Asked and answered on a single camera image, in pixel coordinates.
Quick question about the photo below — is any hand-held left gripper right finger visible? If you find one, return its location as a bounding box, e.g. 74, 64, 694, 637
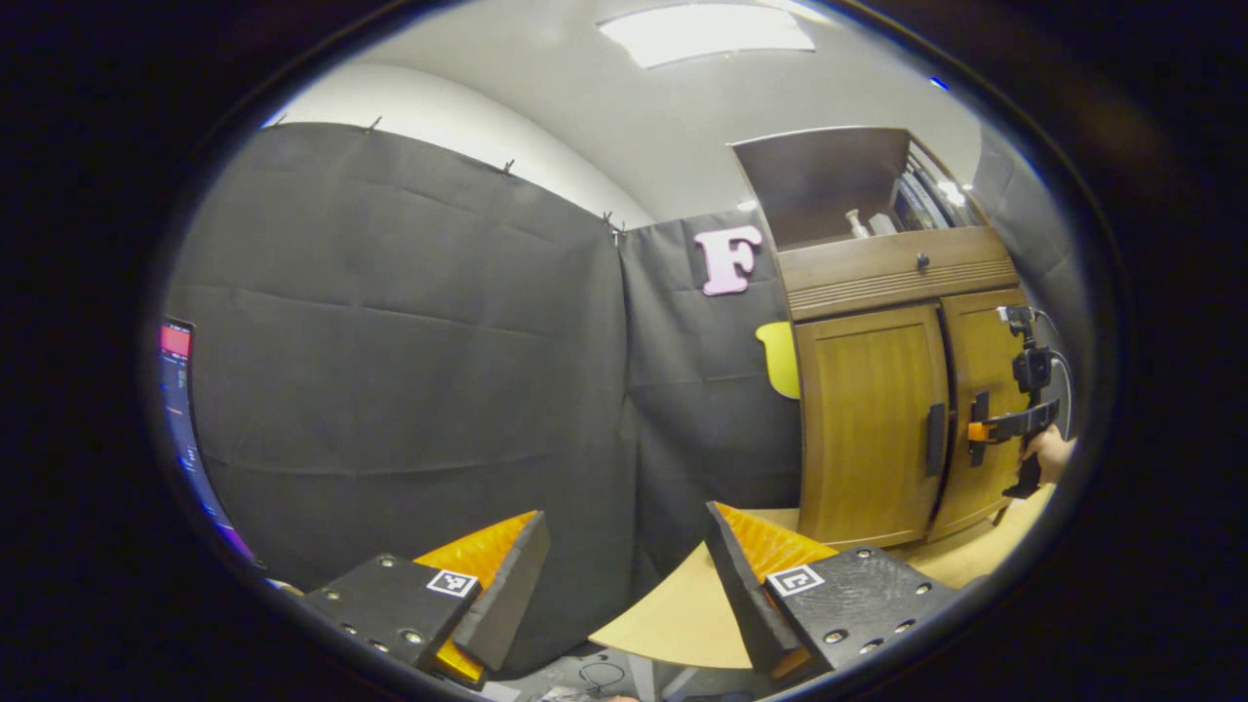
705, 501, 961, 683

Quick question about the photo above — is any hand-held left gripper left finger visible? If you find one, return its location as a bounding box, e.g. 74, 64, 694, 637
297, 509, 552, 683

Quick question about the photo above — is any wooden double-door shoe cabinet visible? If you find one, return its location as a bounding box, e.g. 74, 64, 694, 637
731, 125, 1034, 552

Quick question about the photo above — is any wooden cabinet drawer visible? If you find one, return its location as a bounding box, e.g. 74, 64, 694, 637
777, 226, 1022, 323

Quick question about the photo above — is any computer monitor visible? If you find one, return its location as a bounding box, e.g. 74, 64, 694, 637
159, 317, 259, 565

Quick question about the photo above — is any large ceiling light panel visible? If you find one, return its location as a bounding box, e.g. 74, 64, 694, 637
597, 3, 816, 69

